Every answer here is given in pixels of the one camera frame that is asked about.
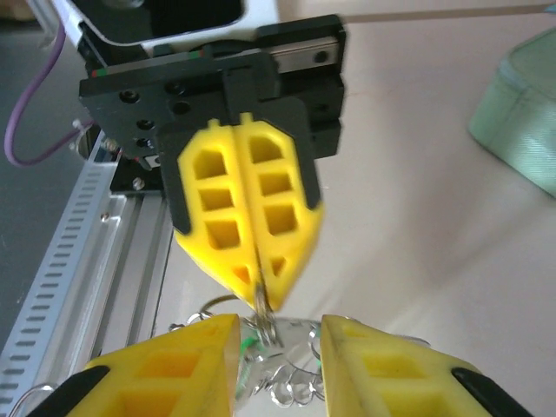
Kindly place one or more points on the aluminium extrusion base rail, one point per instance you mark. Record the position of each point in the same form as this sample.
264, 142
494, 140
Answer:
130, 260

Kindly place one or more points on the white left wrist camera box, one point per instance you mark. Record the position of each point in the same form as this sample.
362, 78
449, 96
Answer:
260, 17

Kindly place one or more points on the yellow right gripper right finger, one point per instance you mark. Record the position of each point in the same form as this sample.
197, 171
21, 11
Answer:
347, 382

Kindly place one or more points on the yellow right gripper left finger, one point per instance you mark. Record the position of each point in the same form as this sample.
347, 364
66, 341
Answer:
208, 382

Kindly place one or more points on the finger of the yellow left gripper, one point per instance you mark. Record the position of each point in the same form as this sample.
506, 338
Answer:
191, 208
299, 226

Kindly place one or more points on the mint green zip case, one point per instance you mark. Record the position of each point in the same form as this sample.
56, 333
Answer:
521, 117

